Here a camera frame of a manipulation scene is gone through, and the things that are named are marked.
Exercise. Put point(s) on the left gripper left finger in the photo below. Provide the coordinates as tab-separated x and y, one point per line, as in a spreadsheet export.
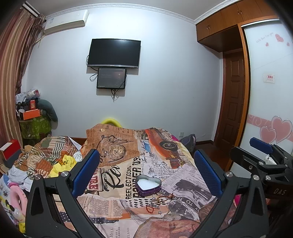
42	215

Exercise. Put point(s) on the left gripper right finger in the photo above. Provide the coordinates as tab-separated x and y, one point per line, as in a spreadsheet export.
250	218

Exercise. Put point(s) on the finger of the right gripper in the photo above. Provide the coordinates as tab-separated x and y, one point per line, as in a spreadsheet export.
261	142

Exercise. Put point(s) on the purple heart tin box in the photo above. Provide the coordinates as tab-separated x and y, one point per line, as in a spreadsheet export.
147	186

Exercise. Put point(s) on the white sliding door hearts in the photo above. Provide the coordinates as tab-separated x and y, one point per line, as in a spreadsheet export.
269	46

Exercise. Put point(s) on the pink plush toy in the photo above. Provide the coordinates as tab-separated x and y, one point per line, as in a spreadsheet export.
18	199

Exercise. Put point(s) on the brown wooden door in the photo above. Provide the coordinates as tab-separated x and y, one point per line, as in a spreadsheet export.
232	100

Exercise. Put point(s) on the striped patchwork blanket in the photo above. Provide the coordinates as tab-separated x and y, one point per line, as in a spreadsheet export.
40	158

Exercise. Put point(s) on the yellow garment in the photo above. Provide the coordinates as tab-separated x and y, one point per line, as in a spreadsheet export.
64	164

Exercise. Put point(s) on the red box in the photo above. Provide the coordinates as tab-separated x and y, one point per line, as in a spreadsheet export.
10	148

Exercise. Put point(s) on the green cloth covered stand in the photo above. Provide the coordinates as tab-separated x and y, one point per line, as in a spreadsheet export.
35	128

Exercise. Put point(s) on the orange box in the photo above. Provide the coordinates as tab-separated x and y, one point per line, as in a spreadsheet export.
27	115

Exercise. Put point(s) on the newspaper print bed quilt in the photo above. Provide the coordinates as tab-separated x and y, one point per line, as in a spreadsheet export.
111	199

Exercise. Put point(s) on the dark green plush toy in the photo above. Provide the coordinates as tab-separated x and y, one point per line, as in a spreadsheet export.
46	106

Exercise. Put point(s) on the yellow round object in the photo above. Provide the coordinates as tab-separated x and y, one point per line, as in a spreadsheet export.
112	122

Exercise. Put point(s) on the wooden wardrobe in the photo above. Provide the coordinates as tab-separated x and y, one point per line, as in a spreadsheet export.
220	31

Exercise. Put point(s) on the striped brown curtain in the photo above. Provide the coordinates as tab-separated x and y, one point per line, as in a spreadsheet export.
17	41

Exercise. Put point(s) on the white air conditioner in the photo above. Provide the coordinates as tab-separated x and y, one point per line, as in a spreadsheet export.
70	20

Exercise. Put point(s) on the small wall monitor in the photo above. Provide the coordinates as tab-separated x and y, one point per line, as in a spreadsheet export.
111	78

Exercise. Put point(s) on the black wall television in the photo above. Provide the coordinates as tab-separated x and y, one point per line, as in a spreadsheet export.
114	53

